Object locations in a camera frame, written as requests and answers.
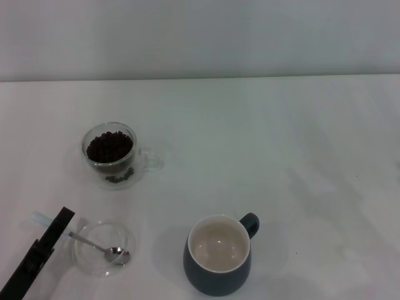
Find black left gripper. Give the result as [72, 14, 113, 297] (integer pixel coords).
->
[0, 206, 76, 300]

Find spoon with light blue handle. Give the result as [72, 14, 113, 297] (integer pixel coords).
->
[31, 211, 131, 266]

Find dark blue ceramic mug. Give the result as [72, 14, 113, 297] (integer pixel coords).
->
[183, 212, 260, 297]

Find double-walled clear glass cup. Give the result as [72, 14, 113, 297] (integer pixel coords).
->
[80, 121, 165, 192]

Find clear glass dish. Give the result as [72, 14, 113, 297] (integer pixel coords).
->
[72, 220, 136, 278]

